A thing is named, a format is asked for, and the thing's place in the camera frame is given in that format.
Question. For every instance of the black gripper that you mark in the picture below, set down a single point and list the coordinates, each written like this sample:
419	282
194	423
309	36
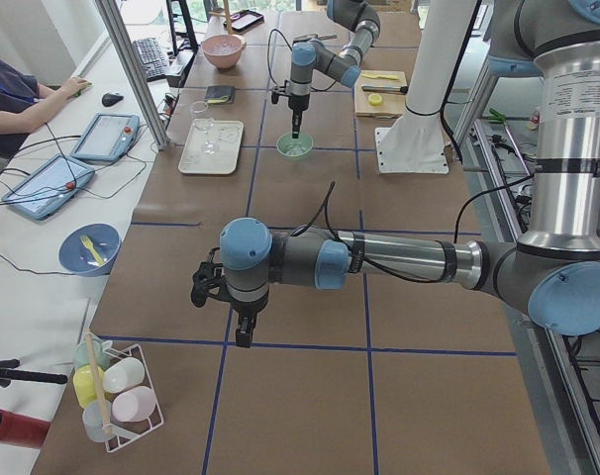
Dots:
247	309
297	103

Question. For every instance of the green ceramic bowl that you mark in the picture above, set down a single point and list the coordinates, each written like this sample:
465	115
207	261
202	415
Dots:
287	139

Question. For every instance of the metal ice scoop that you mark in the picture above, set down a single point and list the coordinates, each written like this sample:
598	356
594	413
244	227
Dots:
325	36

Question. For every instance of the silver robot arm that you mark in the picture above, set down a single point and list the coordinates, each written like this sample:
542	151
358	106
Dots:
551	273
310	54

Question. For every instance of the ice cubes in green bowl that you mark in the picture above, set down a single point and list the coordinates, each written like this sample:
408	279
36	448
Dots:
294	150

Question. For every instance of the pink bowl with ice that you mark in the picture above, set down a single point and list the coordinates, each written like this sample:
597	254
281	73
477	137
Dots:
224	51

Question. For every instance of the blue bowl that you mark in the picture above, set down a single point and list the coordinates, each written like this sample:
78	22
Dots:
75	258

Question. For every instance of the yellow fork in bowl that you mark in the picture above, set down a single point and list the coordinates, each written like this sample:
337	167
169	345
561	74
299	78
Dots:
88	243

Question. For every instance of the lemon half slice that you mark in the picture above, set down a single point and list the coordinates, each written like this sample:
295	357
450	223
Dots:
375	99

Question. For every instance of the wooden cutting board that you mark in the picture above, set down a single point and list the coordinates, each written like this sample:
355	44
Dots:
380	93

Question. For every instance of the cream plastic tray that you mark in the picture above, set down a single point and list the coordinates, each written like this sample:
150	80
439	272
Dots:
228	135

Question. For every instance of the clear wine glass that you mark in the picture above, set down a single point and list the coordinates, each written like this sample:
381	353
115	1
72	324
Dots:
203	123

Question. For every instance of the yellow plastic knife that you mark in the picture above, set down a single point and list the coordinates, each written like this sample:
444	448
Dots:
391	77

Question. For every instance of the white cup in rack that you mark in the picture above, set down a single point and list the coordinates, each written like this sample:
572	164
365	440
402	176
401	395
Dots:
123	375

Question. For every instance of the pink cup in rack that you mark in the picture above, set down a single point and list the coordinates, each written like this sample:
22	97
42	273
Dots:
134	405

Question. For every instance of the black keyboard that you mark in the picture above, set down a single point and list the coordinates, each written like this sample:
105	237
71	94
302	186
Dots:
153	58

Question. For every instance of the yellow cup in rack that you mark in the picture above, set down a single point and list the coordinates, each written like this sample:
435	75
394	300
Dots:
84	386

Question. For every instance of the green cup in rack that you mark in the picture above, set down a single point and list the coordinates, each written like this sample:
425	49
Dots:
100	347

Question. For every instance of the pale blue cup in rack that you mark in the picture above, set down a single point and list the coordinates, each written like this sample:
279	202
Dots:
93	423

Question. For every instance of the upper teach pendant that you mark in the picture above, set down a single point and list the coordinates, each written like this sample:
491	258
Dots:
107	138

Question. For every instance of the teach pendant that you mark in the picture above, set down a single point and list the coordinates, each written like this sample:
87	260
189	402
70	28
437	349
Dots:
49	187
107	138

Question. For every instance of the black computer mouse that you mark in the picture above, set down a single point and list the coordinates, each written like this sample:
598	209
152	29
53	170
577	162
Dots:
110	99

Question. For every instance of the black tripod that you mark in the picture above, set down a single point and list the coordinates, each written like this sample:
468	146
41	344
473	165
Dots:
10	371

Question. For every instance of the lower teach pendant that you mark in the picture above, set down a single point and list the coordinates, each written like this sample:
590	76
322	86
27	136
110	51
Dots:
49	187

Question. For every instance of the red cylinder bottle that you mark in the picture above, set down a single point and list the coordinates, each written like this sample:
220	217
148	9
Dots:
23	431

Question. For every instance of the seated person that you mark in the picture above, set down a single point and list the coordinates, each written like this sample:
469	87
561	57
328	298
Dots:
26	104

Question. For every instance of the black handled knife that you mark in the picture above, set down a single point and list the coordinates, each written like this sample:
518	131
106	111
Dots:
386	89

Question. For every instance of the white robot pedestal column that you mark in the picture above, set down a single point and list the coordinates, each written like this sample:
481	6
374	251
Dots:
415	142

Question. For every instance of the white wire cup rack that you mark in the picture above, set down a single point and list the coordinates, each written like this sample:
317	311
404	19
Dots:
125	434

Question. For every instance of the aluminium frame post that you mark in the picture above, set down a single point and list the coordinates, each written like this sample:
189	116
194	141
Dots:
112	19

